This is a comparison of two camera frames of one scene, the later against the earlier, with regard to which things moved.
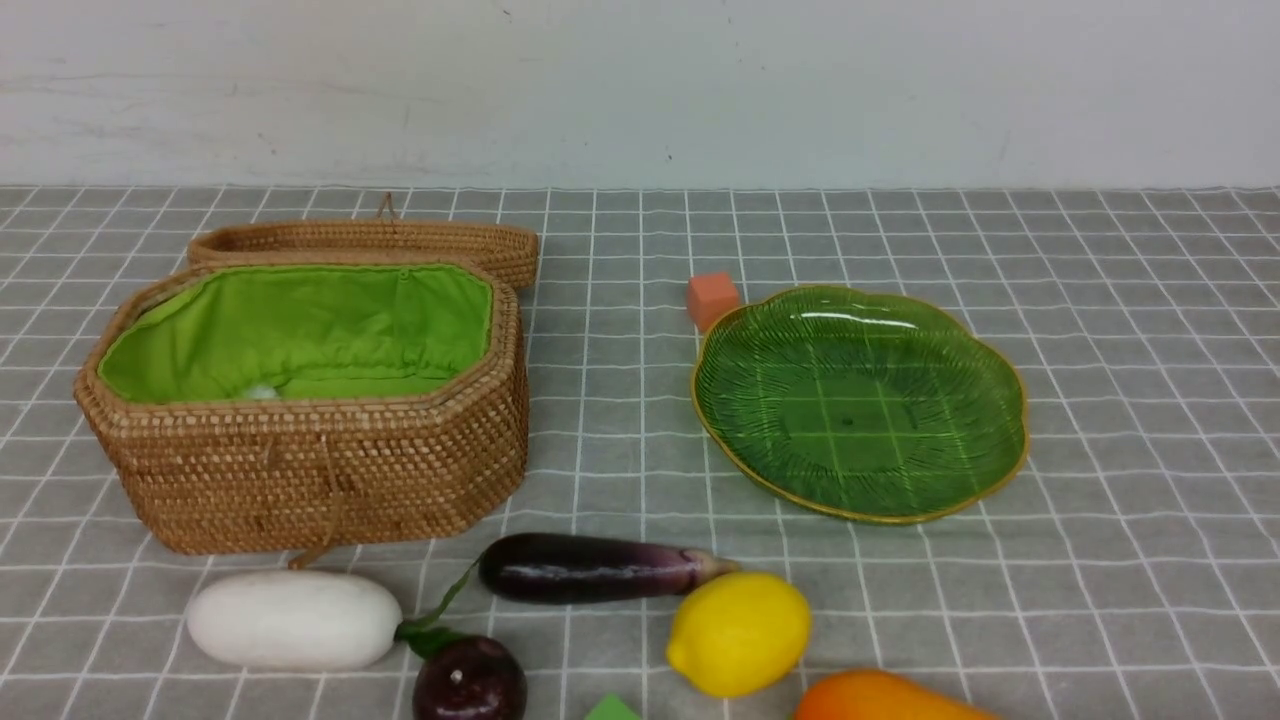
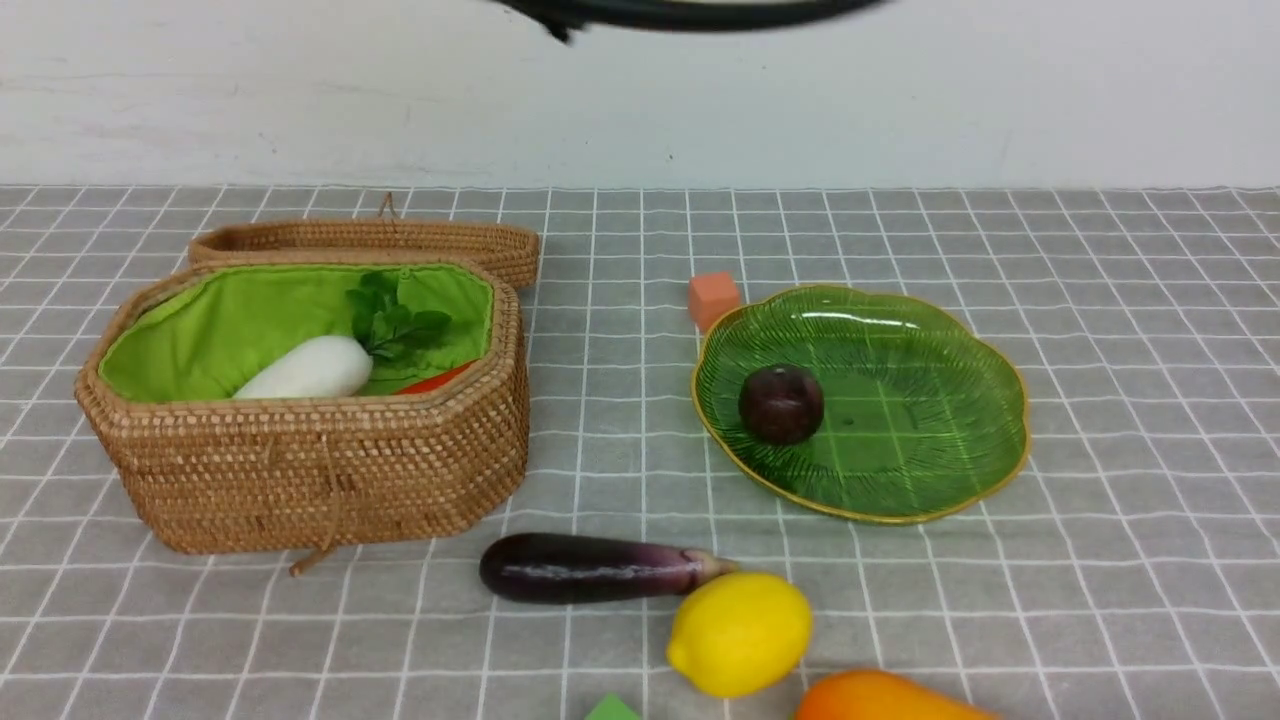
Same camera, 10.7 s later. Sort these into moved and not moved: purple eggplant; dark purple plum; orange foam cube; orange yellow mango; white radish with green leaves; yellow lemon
Moved: white radish with green leaves; dark purple plum
Not moved: orange yellow mango; yellow lemon; orange foam cube; purple eggplant
